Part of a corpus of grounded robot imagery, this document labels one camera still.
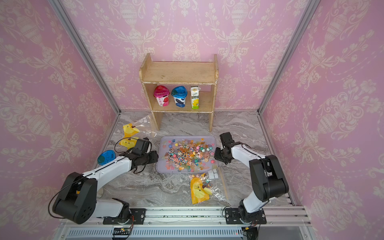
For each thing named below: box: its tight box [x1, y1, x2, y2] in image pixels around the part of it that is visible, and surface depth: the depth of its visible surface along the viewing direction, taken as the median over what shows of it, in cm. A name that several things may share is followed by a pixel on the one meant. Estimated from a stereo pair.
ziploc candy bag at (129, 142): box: [119, 137, 140, 150], surface depth 97 cm
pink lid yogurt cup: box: [153, 85, 170, 107], surface depth 91 cm
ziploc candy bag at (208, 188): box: [188, 166, 232, 206], surface depth 81 cm
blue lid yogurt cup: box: [171, 85, 188, 108], surface depth 91 cm
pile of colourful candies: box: [162, 138, 215, 172], surface depth 96 cm
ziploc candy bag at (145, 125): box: [123, 116, 157, 138], surface depth 96 cm
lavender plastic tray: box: [156, 135, 218, 173], surface depth 96 cm
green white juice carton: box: [190, 86, 201, 110], surface depth 87 cm
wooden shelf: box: [139, 53, 219, 132], surface depth 87 cm
